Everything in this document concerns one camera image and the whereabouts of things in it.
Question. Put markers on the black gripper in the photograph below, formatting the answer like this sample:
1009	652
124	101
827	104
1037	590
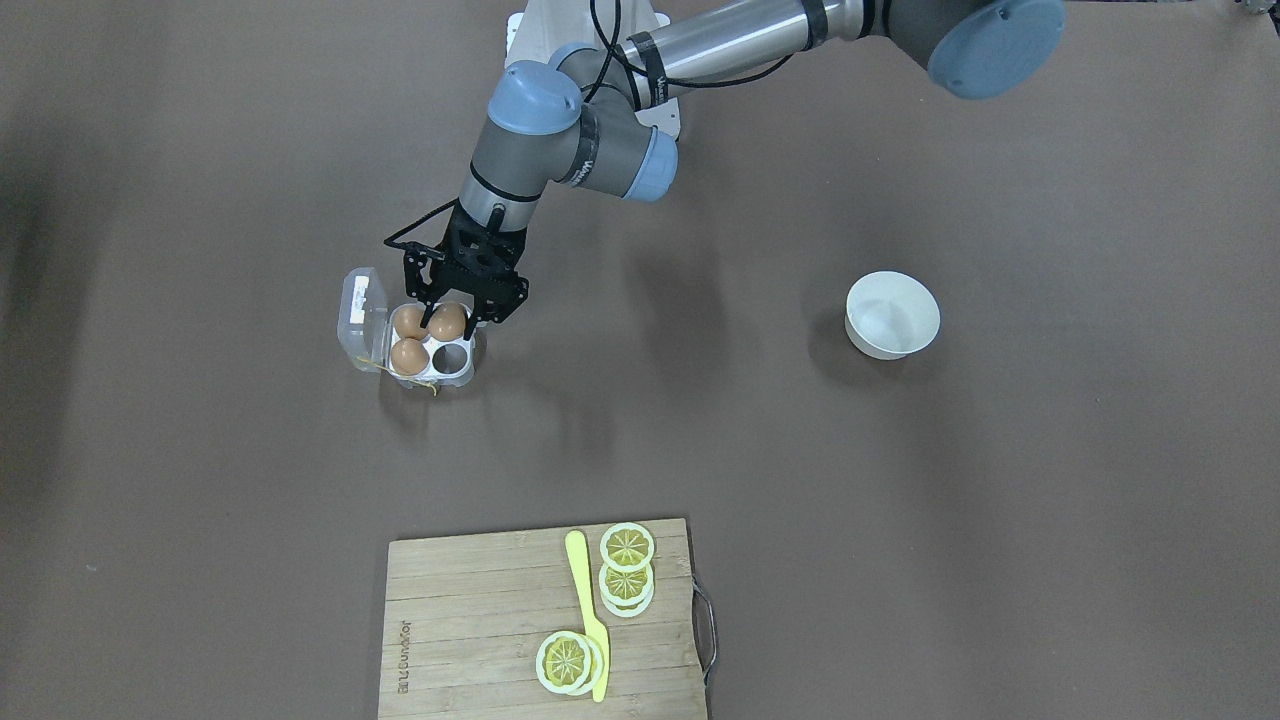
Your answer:
507	296

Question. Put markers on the brown egg from bowl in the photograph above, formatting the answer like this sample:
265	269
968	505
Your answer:
447	322

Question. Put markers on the clear plastic egg box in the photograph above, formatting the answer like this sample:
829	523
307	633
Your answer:
365	333

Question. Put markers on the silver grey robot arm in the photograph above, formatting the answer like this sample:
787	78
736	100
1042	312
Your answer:
572	119

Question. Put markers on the brown egg rear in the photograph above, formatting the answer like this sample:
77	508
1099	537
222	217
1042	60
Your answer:
407	322

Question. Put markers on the brown egg front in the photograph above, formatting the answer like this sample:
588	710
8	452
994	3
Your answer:
408	357

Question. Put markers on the yellow plastic knife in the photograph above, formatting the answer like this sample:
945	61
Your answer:
577	552

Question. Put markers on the lemon slice top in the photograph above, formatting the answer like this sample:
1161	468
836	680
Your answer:
627	546

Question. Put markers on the wooden cutting board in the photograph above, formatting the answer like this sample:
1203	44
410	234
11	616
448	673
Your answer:
464	617

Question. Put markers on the lemon slice middle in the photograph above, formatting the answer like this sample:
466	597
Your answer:
626	593

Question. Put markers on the lemon slice near knife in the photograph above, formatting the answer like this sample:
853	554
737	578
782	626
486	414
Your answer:
569	663

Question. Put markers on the white bowl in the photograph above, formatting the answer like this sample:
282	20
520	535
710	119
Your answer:
890	315

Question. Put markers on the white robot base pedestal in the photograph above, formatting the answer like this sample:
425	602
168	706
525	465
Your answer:
546	26

